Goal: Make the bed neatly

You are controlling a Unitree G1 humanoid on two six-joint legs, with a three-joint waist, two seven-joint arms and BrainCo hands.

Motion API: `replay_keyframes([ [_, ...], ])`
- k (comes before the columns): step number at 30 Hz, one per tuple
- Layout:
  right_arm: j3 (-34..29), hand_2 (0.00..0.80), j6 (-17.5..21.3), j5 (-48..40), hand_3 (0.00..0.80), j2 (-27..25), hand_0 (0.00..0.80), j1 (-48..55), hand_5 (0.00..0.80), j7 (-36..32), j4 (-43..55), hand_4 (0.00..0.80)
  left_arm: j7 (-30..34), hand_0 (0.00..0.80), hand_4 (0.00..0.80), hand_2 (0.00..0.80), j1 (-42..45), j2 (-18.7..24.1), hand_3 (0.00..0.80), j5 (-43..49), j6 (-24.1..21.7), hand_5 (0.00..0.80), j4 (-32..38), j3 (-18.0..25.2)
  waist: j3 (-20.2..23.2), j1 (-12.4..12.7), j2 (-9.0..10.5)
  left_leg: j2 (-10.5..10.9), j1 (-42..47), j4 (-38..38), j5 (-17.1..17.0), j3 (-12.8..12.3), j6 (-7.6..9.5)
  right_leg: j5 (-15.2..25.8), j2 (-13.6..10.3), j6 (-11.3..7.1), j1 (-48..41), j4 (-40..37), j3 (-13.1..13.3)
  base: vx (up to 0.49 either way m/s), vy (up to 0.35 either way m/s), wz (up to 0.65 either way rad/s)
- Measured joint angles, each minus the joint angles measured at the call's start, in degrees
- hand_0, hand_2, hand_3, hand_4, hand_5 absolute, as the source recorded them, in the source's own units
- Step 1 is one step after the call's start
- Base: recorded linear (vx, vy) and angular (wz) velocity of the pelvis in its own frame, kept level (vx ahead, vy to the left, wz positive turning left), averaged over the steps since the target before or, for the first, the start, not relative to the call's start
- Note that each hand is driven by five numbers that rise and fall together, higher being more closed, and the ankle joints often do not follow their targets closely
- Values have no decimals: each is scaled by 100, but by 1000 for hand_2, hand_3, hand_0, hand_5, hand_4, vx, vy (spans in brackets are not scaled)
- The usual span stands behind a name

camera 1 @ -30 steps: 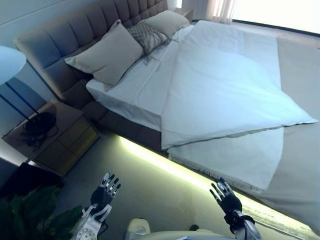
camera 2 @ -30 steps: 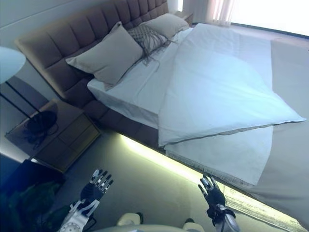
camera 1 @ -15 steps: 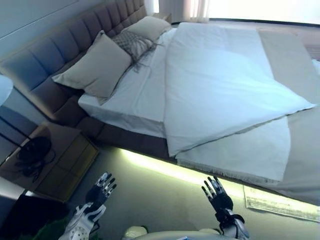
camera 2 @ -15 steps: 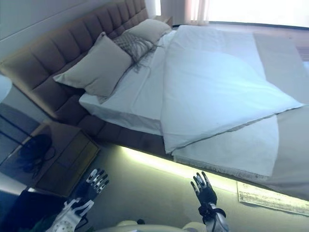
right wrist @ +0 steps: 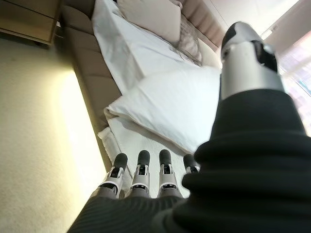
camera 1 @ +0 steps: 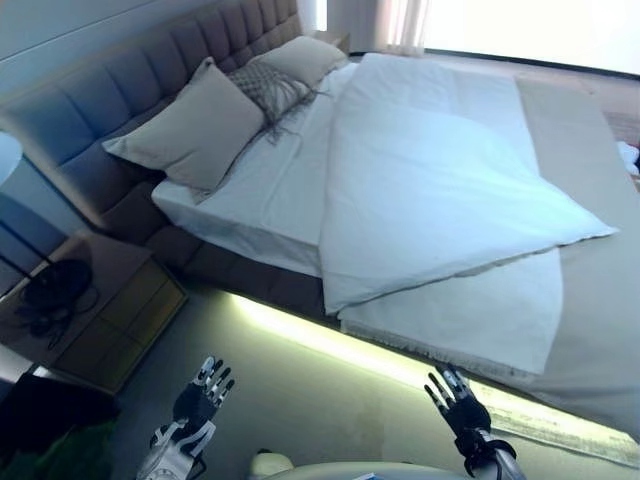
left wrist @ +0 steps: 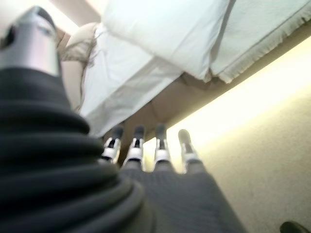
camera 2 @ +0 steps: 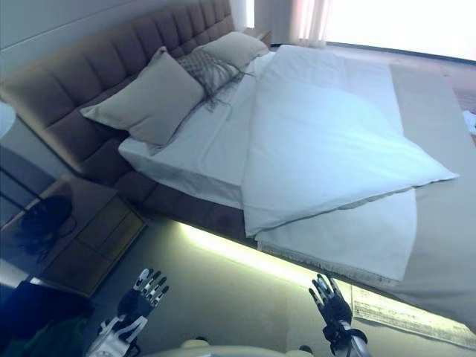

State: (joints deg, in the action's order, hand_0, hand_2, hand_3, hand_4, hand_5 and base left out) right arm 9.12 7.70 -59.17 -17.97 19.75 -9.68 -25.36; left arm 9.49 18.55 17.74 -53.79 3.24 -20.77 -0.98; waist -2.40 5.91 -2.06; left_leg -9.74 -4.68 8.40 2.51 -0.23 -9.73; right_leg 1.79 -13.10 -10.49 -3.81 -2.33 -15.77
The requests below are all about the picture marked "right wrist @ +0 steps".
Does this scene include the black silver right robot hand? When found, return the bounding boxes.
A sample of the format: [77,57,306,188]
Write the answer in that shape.
[65,21,311,233]

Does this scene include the white duvet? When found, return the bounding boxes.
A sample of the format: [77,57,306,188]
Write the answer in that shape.
[108,65,223,155]

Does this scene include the white fitted bed sheet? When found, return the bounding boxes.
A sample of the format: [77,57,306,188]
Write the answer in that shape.
[92,0,209,95]

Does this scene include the fringed macrame cushion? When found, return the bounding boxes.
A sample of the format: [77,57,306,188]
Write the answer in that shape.
[170,17,203,67]

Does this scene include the large beige pillow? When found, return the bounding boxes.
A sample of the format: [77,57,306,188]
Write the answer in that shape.
[118,0,182,43]

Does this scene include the wooden nightstand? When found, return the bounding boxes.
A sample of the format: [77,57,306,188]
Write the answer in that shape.
[0,0,61,49]

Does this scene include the brown upholstered bed frame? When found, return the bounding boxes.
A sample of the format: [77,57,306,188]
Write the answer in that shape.
[59,4,122,175]

